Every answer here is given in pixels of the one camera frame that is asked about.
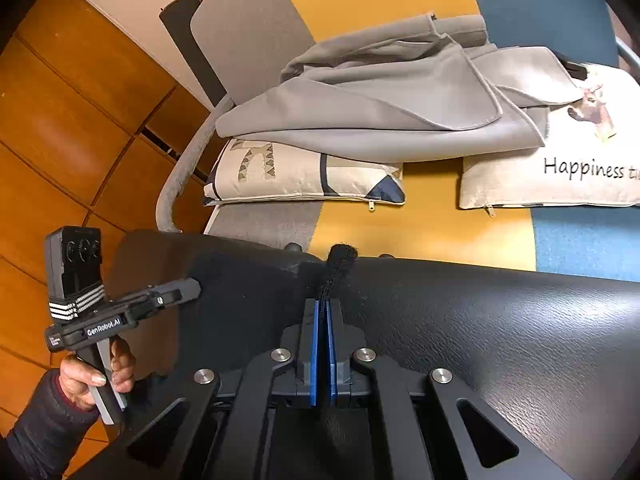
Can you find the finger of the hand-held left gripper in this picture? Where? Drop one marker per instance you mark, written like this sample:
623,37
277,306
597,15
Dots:
175,292

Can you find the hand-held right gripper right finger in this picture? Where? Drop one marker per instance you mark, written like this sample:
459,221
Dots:
334,360

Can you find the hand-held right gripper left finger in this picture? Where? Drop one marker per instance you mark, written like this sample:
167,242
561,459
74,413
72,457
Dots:
315,360

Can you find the black sweater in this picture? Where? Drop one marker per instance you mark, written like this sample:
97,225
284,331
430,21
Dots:
337,265

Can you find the person's left forearm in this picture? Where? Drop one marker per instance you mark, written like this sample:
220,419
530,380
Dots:
45,425

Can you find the person's left hand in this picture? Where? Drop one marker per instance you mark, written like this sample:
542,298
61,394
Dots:
75,375

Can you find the orange wooden wardrobe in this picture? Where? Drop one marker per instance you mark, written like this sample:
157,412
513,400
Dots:
75,110

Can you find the geometric print cushion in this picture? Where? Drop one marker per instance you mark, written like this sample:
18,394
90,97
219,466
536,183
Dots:
290,175

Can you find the black padded table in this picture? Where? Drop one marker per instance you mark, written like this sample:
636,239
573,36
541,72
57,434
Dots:
500,335

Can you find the deer print cushion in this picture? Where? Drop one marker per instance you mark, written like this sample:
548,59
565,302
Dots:
525,185

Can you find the grey blanket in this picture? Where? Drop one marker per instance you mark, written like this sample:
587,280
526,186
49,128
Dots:
375,95

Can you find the grey yellow blue sofa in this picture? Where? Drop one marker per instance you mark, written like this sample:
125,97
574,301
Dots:
380,0

